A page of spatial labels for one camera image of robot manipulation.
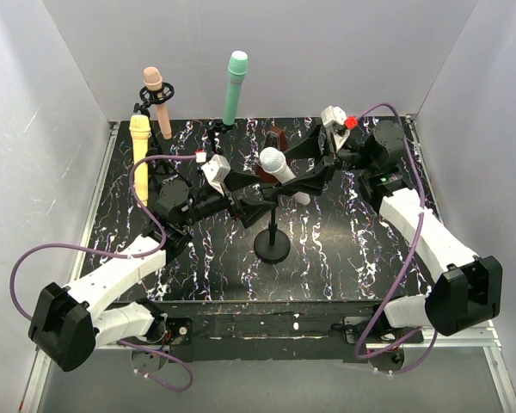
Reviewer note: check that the pink microphone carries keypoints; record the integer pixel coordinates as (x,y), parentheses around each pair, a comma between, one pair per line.
(159,91)

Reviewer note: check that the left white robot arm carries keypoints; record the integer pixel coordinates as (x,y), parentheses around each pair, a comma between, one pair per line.
(70,322)

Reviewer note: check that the brown metronome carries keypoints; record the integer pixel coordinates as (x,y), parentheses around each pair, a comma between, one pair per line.
(275,137)

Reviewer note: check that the black front mounting rail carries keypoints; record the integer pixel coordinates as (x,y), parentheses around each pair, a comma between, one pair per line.
(264,330)

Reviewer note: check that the yellow microphone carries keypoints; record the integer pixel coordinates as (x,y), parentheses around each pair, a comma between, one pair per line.
(140,130)

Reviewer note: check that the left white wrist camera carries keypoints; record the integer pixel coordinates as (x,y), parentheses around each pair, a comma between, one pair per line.
(215,172)

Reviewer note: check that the white microphone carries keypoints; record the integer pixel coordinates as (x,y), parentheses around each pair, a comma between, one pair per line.
(273,162)

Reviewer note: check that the small black tripod clip stand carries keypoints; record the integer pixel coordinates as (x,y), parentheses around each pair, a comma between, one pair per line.
(214,132)

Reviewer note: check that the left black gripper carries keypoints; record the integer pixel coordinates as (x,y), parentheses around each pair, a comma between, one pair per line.
(234,202)

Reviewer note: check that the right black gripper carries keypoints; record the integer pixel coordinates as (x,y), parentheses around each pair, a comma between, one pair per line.
(328,156)

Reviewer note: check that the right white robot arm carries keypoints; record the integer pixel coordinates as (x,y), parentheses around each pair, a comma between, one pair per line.
(466,287)

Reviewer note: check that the teal microphone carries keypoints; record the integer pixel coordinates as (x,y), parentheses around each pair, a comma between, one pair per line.
(237,70)

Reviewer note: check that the tall black clip stand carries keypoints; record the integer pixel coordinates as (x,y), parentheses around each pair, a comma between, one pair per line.
(272,245)

